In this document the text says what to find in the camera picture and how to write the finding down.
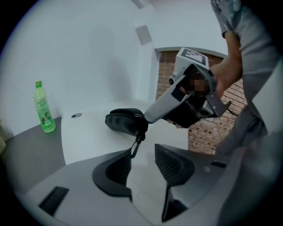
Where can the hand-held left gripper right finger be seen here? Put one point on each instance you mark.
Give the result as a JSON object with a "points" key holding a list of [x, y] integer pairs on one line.
{"points": [[179, 170]]}

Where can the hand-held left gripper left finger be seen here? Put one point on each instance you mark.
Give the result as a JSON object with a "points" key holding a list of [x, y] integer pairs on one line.
{"points": [[106, 176]]}

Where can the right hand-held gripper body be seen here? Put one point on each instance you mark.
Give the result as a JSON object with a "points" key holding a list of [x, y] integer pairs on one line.
{"points": [[161, 108]]}

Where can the black zippered pouch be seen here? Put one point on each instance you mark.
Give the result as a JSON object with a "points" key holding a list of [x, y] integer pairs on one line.
{"points": [[126, 121]]}

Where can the person's right forearm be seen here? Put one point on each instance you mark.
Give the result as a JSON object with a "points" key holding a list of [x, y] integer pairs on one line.
{"points": [[230, 66]]}

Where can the person's right hand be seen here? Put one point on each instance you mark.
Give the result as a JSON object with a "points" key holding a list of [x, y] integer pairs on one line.
{"points": [[199, 87]]}

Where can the green drink bottle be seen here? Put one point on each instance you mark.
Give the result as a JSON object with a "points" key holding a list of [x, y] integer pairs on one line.
{"points": [[44, 108]]}

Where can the person's grey t-shirt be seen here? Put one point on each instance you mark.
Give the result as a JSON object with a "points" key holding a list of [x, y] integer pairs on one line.
{"points": [[258, 55]]}

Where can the grey wall plate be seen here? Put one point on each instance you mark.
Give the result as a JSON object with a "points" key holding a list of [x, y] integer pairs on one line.
{"points": [[144, 35]]}

